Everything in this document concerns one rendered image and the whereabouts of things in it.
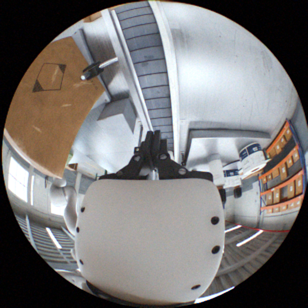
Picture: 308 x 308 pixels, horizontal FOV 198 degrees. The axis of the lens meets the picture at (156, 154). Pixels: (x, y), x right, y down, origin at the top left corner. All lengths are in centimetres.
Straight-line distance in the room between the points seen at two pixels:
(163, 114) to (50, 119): 30
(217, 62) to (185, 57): 10
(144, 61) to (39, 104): 23
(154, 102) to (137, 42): 19
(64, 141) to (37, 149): 7
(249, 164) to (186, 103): 50
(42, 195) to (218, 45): 593
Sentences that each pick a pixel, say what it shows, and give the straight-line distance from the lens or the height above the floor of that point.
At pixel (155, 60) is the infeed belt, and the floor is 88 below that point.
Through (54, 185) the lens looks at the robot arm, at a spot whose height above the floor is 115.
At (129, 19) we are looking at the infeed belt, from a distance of 28.
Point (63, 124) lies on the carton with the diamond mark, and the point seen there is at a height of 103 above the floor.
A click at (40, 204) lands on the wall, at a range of 579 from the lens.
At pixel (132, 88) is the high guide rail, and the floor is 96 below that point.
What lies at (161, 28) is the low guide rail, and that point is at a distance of 22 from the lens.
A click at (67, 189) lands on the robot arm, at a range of 69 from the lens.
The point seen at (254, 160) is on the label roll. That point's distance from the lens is 67.
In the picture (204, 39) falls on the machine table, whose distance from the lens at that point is 33.
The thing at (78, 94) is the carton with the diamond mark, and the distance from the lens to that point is 26.
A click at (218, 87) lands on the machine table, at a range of 37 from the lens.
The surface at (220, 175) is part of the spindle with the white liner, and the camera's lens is 59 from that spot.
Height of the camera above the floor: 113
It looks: 28 degrees down
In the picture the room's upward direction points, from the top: 179 degrees counter-clockwise
